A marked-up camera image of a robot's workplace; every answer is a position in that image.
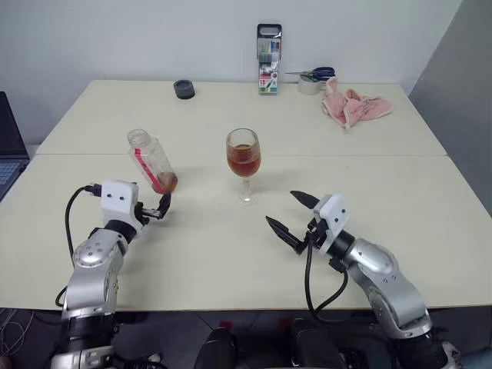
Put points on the marker pen set box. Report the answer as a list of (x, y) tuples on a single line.
[(268, 73)]

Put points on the black bottle cap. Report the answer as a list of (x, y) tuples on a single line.
[(183, 90)]

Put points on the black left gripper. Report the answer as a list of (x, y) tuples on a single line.
[(144, 220)]

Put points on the pink cloth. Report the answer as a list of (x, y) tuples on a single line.
[(353, 107)]

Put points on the clear wine glass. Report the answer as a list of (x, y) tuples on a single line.
[(243, 161)]

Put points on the clear tape roll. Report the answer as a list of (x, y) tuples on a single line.
[(307, 89)]

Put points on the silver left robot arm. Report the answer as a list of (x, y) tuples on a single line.
[(92, 269)]

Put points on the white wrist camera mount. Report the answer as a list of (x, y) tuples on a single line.
[(117, 198), (334, 213)]

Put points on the dark rounded shape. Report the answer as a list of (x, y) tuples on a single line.
[(319, 342), (217, 348)]

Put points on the clear plastic bottle red label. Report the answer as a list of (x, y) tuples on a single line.
[(153, 157)]

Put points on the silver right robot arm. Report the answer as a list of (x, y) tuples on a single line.
[(384, 276)]

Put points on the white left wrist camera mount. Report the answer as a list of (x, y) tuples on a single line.
[(117, 198)]

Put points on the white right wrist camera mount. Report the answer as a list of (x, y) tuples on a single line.
[(334, 213)]

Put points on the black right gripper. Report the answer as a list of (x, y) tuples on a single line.
[(316, 231)]

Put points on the dark laptop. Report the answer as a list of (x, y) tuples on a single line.
[(9, 153)]

